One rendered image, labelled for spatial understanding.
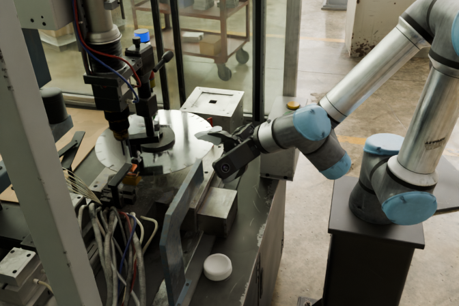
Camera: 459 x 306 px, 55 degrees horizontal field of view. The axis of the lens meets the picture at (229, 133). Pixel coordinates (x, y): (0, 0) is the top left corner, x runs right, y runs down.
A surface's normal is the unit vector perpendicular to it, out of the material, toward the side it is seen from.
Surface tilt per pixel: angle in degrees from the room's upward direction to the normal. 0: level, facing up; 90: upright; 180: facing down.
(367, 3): 91
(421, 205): 97
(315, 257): 0
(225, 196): 0
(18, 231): 0
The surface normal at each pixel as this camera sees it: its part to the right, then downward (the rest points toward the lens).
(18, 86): 0.96, 0.12
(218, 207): -0.03, -0.84
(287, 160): -0.27, 0.53
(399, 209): 0.01, 0.65
